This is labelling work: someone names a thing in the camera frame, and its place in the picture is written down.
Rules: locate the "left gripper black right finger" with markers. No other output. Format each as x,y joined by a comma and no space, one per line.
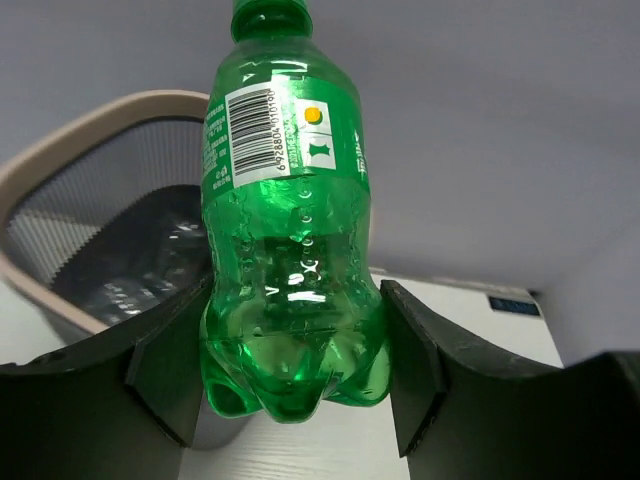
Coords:
465,408

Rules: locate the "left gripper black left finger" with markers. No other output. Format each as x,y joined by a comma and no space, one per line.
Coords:
122,404

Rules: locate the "green soda bottle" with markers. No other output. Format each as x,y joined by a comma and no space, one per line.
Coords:
294,317

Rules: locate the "grey mesh waste bin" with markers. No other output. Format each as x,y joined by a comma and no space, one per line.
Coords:
100,219

